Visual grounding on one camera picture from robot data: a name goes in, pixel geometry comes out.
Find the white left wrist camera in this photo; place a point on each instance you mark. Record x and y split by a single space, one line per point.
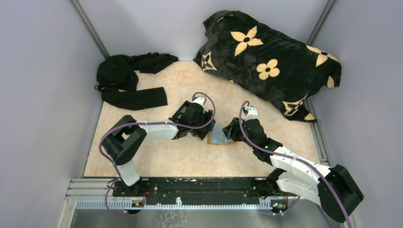
200 100

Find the yellow leather card holder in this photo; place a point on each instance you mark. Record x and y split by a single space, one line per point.
217 137

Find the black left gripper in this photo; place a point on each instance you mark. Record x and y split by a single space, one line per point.
209 115

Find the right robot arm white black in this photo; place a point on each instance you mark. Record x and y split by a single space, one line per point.
328 187

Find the black plastic card bin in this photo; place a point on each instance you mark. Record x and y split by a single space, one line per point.
178 114

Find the black blanket yellow flowers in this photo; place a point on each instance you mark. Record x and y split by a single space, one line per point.
266 62

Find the black crumpled garment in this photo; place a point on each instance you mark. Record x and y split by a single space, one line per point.
117 80

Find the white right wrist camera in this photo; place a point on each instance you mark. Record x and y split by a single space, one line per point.
250 113

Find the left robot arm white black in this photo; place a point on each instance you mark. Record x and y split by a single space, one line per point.
122 142

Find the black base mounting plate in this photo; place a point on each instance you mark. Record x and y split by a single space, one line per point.
200 191

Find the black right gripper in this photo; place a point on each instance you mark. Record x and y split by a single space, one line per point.
232 129

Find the aluminium frame rail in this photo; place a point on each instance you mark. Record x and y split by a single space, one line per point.
98 193

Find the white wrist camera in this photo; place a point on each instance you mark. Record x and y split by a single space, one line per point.
250 113
200 100

